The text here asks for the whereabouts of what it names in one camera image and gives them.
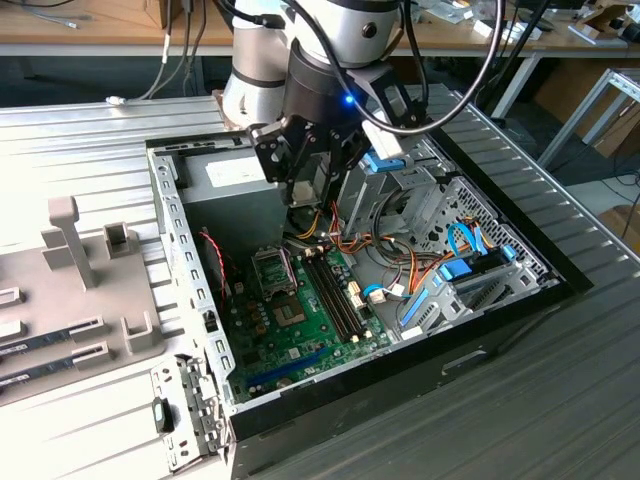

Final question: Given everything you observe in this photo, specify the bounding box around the black slanted pole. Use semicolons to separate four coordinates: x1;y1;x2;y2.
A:
472;0;551;119

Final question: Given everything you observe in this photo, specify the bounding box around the black teal release latch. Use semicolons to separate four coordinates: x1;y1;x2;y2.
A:
151;396;176;435

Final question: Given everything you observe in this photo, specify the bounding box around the white flat strip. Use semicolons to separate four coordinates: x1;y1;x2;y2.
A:
567;23;601;47

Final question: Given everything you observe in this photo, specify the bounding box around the black RAM slot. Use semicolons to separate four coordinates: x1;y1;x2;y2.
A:
313;251;367;340
302;255;355;345
319;249;374;337
307;253;361;343

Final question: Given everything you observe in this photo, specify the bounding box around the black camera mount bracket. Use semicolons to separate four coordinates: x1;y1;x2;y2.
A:
347;63;431;134

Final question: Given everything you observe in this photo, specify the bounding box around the cable with silver plug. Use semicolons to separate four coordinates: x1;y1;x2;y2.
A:
105;29;169;107

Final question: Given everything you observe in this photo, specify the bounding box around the white round object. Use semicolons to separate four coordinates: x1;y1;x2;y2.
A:
502;22;544;42

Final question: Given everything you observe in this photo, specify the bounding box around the wooden workbench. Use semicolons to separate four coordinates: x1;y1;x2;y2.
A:
0;0;640;119

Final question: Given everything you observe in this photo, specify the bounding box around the large cardboard box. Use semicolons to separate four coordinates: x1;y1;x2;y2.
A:
579;97;640;159

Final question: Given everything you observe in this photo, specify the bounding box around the CPU socket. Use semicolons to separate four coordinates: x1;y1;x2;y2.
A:
269;297;307;329

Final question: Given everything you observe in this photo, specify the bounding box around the yellow orange wire bundle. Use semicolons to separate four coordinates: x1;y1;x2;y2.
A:
294;207;326;242

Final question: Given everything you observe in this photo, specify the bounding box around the black disk drive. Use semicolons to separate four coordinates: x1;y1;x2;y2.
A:
467;248;506;275

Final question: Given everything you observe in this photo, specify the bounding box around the light blue data wire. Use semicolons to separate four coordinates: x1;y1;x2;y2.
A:
362;282;407;305

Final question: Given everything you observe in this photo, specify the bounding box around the grey metal disk bay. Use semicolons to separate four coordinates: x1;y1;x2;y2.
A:
394;257;562;344

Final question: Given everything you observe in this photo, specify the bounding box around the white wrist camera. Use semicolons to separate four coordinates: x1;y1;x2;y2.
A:
360;118;404;160

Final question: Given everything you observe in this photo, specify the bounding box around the dark RAM stick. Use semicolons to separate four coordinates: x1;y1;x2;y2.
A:
0;327;75;357
0;357;77;390

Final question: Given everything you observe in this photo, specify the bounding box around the green motherboard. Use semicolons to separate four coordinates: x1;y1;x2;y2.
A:
227;244;396;404

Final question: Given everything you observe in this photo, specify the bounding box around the grey metal drive cage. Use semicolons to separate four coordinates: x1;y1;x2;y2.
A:
333;133;454;236

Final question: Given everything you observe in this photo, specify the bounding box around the blue plastic drive latch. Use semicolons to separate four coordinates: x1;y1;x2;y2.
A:
363;149;407;175

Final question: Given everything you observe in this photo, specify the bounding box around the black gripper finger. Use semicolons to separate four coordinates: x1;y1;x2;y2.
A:
318;129;372;212
247;118;307;207

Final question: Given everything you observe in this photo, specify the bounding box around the perforated metal disk bay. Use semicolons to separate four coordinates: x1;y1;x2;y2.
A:
414;174;564;296

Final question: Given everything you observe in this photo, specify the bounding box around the brown cardboard box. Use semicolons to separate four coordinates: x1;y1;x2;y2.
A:
144;0;184;29

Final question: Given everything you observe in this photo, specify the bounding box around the clear plastic bag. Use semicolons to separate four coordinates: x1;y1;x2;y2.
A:
427;0;474;25

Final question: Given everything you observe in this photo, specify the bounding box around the blue disk carrier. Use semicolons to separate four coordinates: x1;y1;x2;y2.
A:
438;258;474;282

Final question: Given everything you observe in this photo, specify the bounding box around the open cardboard box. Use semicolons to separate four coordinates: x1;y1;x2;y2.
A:
582;2;632;31

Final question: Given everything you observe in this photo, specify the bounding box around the aluminium profile frame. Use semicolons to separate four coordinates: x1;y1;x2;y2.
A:
537;67;640;169

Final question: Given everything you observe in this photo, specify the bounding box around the blue expansion slot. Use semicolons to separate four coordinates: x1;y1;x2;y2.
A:
244;347;331;389

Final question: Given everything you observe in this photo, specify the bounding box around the grey power supply unit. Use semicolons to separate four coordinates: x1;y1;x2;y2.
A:
177;145;294;251

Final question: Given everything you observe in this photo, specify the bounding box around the grey parts rack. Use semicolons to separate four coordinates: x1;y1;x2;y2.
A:
0;195;169;407

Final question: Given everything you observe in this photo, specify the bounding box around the silver CPU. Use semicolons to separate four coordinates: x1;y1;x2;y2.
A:
291;178;322;207

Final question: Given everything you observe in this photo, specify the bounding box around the flat cardboard box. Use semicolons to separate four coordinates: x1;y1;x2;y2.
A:
597;203;640;246

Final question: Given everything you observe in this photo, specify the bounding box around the blue plastic rail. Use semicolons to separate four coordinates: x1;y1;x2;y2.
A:
398;287;432;327

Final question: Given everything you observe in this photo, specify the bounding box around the red black twisted wire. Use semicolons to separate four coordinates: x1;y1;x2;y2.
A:
198;229;242;297

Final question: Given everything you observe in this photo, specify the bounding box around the metal socket cover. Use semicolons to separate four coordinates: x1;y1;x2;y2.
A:
249;247;298;299

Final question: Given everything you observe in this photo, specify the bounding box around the small white box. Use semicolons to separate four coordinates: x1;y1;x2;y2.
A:
472;18;507;39

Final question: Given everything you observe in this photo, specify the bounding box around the black PC case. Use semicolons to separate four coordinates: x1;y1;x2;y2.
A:
144;113;595;480

